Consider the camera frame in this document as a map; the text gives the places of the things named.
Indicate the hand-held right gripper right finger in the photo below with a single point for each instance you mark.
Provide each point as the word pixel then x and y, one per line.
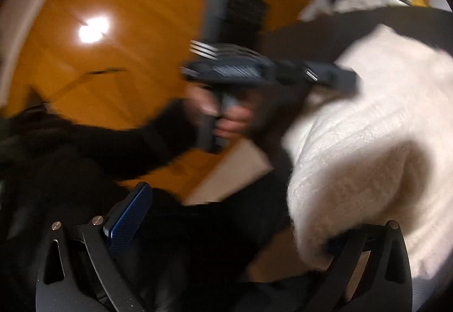
pixel 348 244

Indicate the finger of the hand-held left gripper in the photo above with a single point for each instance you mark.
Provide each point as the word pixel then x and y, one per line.
pixel 332 79

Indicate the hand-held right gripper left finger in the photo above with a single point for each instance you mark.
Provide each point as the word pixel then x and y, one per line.
pixel 127 220

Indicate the cream knit sweater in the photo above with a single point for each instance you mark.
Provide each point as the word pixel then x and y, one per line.
pixel 371 120

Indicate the person's left forearm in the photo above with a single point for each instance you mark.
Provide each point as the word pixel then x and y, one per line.
pixel 124 145

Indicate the person's left hand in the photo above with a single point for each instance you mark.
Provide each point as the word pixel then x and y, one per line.
pixel 235 122

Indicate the geometric print pillow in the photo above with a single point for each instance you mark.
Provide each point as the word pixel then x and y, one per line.
pixel 354 2

